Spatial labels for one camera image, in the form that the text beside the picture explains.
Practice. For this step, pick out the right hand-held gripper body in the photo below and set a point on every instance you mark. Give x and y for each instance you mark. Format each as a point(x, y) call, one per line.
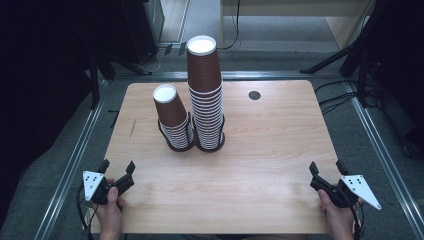
point(358, 186)

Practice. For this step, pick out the short stack of brown cups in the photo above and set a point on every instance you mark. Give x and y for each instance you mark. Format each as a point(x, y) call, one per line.
point(170, 113)

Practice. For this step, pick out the tall stack of brown cups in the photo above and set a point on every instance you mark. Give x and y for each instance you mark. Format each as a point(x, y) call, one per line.
point(204, 73)

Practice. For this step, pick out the black computer tower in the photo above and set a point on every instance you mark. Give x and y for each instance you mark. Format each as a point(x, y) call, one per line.
point(143, 26)

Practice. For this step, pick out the black double cup holder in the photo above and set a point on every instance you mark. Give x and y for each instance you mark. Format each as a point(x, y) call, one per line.
point(196, 141)

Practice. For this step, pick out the black tripod stand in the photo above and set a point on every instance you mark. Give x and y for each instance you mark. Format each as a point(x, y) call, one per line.
point(358, 43)

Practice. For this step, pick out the light wooden furniture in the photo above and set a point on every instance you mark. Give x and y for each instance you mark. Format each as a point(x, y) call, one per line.
point(343, 23)

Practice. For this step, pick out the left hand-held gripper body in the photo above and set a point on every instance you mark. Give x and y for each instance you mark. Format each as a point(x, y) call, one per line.
point(93, 183)

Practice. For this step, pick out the metal floor rail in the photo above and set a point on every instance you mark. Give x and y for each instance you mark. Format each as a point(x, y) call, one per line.
point(266, 75)
point(383, 156)
point(68, 173)

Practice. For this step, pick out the person's right hand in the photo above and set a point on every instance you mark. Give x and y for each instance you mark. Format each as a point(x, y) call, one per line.
point(338, 220)

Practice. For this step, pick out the dark round table grommet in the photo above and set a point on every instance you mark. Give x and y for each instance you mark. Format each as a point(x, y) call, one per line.
point(254, 95)

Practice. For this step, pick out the black metal stand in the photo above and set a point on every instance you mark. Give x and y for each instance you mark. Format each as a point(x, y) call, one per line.
point(95, 80)

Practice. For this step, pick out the person's left hand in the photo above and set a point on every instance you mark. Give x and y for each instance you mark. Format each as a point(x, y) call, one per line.
point(110, 215)

